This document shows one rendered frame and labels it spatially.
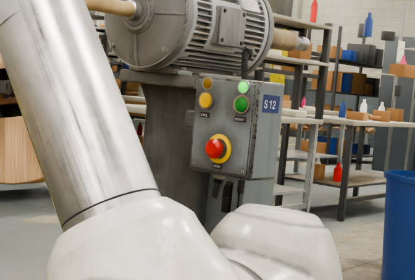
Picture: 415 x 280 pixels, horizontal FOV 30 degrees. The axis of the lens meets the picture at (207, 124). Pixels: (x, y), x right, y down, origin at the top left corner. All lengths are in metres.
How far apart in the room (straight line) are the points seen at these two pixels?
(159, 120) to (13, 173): 0.47
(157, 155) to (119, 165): 1.19
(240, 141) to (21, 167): 0.44
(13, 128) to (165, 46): 0.38
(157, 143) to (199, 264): 1.23
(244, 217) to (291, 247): 0.06
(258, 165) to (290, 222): 0.74
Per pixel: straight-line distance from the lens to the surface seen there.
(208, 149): 1.57
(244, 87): 1.54
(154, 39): 1.73
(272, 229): 0.82
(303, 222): 0.84
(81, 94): 0.75
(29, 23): 0.78
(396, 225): 4.26
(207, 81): 1.60
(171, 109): 1.89
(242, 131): 1.55
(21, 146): 1.56
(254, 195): 1.84
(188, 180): 1.85
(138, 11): 1.73
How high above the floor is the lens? 1.11
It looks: 3 degrees down
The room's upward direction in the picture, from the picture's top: 6 degrees clockwise
